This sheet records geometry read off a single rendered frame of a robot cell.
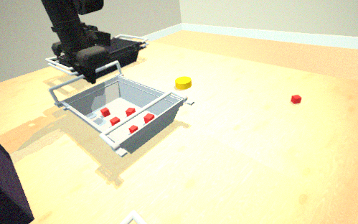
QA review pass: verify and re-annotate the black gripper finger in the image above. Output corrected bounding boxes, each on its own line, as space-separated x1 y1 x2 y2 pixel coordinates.
63 58 90 83
73 62 96 85

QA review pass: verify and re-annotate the small red block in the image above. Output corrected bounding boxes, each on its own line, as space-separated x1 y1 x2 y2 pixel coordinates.
110 117 121 126
144 113 155 123
126 108 136 117
129 125 138 134
100 108 111 117
291 95 302 104

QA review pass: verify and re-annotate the yellow short cylinder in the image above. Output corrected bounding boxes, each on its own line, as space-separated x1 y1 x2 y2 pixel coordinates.
175 77 192 90

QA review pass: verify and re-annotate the green plastic tray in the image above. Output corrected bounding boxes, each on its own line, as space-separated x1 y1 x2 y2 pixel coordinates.
120 210 148 224

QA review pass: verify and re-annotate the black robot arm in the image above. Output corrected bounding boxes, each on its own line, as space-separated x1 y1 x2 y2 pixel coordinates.
41 0 110 47

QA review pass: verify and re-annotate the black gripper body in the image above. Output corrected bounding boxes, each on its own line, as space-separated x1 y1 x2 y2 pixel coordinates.
51 18 110 68

